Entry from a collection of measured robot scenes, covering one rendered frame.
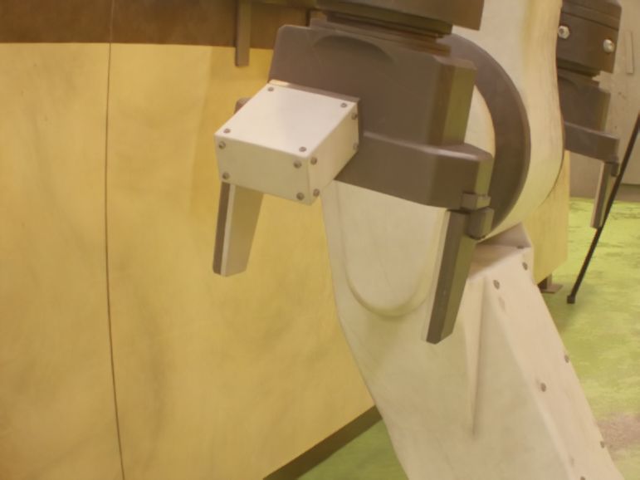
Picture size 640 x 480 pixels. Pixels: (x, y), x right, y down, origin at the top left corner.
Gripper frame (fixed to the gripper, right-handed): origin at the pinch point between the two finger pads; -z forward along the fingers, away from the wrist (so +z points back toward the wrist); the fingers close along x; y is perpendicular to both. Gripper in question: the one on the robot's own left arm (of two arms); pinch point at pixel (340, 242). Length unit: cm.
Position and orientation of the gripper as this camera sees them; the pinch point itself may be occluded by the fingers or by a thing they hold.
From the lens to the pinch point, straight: 46.5
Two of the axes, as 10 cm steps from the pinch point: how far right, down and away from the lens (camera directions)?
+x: -8.8, -2.6, 3.9
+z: 1.8, -9.6, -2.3
